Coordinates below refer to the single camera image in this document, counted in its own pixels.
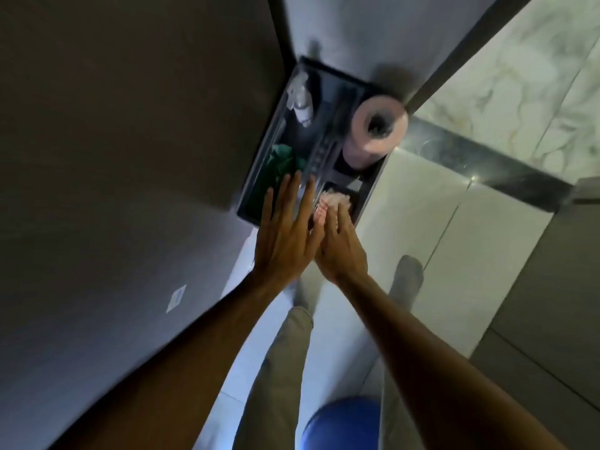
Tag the person's right hand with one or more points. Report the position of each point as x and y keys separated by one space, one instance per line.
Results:
x=342 y=250

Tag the person's left hand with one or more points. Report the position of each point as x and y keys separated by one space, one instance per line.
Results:
x=283 y=238

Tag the white cleaning cloth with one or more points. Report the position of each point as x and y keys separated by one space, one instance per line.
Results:
x=334 y=200

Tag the person's right forearm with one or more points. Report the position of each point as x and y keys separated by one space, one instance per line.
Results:
x=436 y=379

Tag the person's left forearm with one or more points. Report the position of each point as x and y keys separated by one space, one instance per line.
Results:
x=187 y=370

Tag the person's grey left shoe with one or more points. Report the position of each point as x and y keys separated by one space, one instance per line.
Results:
x=300 y=295

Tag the person's grey shoe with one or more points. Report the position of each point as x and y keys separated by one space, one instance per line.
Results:
x=407 y=278
x=300 y=295

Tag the person's grey right shoe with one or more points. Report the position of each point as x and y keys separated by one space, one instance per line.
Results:
x=407 y=278

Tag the person's beige trousers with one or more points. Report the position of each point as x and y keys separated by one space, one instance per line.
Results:
x=276 y=379

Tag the green cloth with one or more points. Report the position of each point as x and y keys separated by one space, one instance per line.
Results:
x=276 y=159

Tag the toilet paper roll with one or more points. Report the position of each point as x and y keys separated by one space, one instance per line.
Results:
x=375 y=135

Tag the white spray bottle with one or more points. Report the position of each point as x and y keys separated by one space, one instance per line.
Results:
x=302 y=100

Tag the dark plastic caddy tray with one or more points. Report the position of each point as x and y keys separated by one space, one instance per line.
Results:
x=337 y=96

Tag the blue round bucket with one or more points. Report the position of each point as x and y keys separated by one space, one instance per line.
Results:
x=344 y=424

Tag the grey wooden door jamb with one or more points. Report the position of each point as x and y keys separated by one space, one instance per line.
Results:
x=468 y=49
x=544 y=299

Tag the white wall plate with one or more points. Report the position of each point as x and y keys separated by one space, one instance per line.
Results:
x=176 y=298

